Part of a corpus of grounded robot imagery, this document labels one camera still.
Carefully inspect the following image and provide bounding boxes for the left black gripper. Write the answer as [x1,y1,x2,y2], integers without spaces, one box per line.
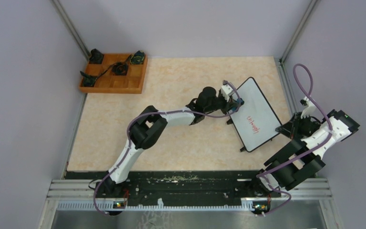
[205,93,239,116]

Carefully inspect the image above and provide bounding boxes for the blue whiteboard eraser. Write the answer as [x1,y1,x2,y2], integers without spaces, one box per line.
[236,98,244,106]

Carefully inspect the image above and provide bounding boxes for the small black-framed whiteboard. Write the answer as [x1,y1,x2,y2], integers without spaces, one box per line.
[226,77,282,153]

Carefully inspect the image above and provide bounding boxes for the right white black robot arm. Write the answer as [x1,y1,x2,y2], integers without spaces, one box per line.
[249,110,360,197]

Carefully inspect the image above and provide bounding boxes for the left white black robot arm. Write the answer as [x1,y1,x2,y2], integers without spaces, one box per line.
[102,84,244,198]

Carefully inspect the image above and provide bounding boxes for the orange wooden compartment tray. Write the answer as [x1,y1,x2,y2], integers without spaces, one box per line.
[78,53,148,94]

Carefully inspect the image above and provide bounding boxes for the dark object tray top-right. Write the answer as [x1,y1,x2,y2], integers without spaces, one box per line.
[130,51,146,65]

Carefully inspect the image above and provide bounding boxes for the dark object tray centre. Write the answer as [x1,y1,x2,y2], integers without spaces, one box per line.
[111,62,129,76]

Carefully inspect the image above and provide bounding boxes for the dark object tray top-left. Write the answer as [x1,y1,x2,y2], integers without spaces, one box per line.
[89,49,104,64]

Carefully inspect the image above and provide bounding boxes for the dark object tray bottom-left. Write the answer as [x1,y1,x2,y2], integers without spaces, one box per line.
[80,71,98,87]

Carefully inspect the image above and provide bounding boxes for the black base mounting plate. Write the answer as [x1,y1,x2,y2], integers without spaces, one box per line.
[64,170,273,198]

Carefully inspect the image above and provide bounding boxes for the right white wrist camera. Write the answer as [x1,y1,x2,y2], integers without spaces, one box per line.
[300,97,316,119]

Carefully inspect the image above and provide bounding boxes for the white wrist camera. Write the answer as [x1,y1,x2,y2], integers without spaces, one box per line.
[300,97,316,119]
[220,80,234,102]

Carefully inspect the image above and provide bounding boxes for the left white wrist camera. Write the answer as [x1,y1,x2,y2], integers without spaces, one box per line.
[220,80,234,102]

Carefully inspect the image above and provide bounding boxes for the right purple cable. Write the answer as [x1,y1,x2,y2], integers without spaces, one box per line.
[257,63,334,217]

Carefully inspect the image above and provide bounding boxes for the purple cable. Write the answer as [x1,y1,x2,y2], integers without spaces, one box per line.
[93,80,242,216]
[257,63,334,217]

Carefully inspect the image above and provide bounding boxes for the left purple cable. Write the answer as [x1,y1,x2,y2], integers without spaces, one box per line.
[93,80,242,216]

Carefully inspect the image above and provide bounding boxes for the aluminium frame rail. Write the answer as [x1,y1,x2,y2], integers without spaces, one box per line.
[47,178,333,214]

